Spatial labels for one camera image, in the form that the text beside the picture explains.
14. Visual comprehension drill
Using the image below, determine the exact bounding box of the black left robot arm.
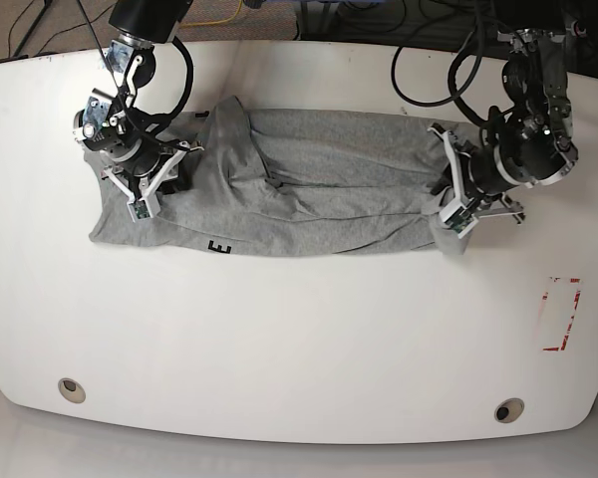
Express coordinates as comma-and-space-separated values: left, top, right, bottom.
395, 1, 579, 236

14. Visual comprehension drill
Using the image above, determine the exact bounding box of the table cable grommet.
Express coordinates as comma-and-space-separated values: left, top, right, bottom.
494, 397, 524, 424
58, 377, 86, 404

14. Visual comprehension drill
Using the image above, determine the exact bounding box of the yellow cable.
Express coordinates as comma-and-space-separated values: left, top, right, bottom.
183, 0, 244, 29

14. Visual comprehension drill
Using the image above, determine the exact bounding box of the left table cable grommet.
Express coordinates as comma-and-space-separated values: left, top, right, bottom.
58, 377, 86, 404

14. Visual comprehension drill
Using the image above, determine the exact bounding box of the grey t-shirt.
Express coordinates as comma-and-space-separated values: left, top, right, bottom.
90, 98, 467, 257

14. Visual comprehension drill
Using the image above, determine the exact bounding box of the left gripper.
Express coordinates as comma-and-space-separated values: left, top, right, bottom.
428, 122, 525, 224

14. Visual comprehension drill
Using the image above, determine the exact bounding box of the right table cable grommet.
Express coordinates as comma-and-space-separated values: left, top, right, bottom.
494, 397, 524, 424

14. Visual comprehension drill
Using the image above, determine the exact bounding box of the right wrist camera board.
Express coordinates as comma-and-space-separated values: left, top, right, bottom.
127, 196, 160, 223

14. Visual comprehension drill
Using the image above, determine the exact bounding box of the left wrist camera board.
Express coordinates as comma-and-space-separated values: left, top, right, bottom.
439, 199, 478, 239

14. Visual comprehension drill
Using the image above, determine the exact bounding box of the red tape marking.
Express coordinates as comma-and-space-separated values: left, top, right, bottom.
537, 277, 582, 353

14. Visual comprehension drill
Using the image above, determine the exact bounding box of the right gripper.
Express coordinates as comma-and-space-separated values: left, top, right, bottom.
100, 139, 204, 199

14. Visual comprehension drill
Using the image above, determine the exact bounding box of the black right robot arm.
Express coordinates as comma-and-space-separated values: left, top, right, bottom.
74, 0, 194, 203

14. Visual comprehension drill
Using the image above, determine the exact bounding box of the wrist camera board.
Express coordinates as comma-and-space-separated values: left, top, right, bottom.
127, 196, 160, 223
439, 199, 478, 239

